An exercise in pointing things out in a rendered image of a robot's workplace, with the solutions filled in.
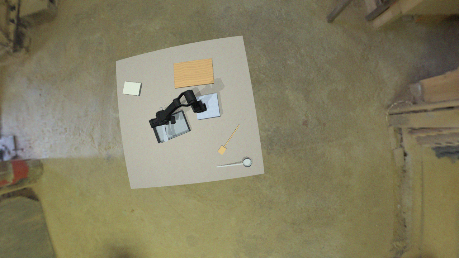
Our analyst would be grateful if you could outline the light brown wooden board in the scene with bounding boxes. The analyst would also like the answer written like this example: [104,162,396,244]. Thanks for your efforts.
[173,58,214,89]

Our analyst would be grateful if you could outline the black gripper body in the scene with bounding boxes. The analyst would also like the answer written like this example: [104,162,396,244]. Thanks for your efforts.
[165,116,176,125]

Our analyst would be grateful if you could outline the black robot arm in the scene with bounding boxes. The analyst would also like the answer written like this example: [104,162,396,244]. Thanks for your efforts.
[149,90,207,128]

